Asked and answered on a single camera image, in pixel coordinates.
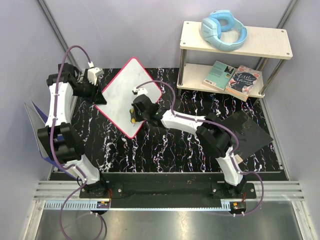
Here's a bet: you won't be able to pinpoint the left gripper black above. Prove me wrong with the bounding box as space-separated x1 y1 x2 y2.
73 78 107 105

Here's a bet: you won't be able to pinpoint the yellow black whiteboard eraser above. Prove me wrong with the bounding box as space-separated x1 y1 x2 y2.
129 108 136 124

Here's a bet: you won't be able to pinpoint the pink framed whiteboard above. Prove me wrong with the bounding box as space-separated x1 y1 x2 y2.
95 57 162 139

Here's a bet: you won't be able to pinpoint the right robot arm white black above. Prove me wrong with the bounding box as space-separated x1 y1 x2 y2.
130 94 246 199

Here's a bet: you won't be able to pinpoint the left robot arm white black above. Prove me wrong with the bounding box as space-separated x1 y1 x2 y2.
37 63 108 198

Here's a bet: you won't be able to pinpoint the teal paperback book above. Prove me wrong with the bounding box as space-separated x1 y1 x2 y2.
202 61 237 91

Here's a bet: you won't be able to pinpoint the little women book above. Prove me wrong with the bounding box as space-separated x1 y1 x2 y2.
224 65 262 102

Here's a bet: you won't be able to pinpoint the black notebook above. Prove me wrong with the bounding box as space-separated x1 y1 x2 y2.
221 110 273 160

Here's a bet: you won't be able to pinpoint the blue headphones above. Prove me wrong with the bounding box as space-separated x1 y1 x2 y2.
200 10 248 52

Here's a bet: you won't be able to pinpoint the white two-tier shelf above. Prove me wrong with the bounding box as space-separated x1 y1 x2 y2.
176 21 293 98

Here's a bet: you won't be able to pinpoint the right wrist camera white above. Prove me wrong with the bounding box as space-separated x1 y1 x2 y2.
132 87 148 97

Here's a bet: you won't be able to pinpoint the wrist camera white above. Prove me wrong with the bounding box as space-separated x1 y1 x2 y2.
132 87 148 97
87 67 104 86

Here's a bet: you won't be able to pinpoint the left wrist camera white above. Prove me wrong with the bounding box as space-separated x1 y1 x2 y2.
87 67 104 86

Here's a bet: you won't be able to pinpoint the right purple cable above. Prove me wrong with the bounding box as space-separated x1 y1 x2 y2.
138 80 266 216

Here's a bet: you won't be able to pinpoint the purple cable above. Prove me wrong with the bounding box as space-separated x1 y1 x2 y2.
138 80 266 216
48 44 108 240

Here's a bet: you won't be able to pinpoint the blue ring binder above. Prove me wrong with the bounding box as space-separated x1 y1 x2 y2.
23 101 78 179

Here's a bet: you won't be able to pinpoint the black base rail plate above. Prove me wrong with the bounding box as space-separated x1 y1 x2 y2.
79 172 257 201

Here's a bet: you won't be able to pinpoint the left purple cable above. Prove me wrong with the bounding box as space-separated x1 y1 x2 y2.
48 44 108 240

